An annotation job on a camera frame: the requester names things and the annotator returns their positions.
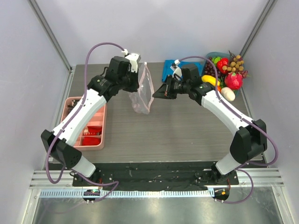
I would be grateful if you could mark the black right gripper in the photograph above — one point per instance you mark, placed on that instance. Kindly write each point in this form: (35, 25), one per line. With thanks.
(169, 88)

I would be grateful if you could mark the red toy bell pepper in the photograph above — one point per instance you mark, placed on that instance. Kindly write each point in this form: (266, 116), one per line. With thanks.
(222, 65)

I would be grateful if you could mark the clear pink-dotted zip bag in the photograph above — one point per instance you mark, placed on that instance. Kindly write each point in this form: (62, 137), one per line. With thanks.
(142, 99)

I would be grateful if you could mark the pink toy dragon fruit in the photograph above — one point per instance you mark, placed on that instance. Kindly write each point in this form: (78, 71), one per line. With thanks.
(234, 80)

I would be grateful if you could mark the white slotted cable duct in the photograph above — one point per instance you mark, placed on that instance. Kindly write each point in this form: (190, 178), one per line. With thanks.
(83, 193)

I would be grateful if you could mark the blue folded cloth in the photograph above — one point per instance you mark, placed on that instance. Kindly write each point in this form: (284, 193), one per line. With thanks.
(167, 70)

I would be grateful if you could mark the pink plastic divided organizer tray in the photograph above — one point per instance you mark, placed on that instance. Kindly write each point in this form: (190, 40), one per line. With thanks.
(99, 119)

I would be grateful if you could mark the beige toy potato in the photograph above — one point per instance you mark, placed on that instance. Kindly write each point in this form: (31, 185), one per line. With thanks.
(228, 94)

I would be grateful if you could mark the aluminium frame rail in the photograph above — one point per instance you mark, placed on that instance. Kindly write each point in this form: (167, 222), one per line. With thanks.
(262, 177)

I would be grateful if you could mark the brown toy longan bunch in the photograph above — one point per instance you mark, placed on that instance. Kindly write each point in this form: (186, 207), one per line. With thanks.
(235, 64)

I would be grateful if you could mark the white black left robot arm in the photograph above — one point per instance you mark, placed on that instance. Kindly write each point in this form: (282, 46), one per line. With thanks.
(121, 74)

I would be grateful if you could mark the yellow toy mango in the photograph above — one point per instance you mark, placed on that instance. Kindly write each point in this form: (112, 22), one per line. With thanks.
(210, 79)

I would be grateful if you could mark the purple toy grape bunch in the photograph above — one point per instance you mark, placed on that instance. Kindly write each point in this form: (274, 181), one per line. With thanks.
(209, 69)

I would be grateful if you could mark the green toy vegetable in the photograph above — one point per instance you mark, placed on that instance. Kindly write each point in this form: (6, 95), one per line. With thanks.
(216, 59)

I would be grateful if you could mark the rose patterned dark cloth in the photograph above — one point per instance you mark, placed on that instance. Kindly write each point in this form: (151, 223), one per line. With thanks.
(73, 103)

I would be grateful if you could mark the lower red folded cloth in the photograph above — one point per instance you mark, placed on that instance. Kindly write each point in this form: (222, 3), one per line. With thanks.
(91, 141)

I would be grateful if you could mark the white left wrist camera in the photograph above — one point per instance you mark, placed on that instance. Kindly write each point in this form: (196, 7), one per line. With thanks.
(133, 58)

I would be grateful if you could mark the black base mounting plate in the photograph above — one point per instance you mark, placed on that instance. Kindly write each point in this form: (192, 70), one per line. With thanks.
(163, 176)

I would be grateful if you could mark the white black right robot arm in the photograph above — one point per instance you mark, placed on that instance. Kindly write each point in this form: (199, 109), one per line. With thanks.
(249, 136)

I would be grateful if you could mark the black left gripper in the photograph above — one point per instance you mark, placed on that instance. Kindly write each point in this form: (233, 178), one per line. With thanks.
(135, 85)

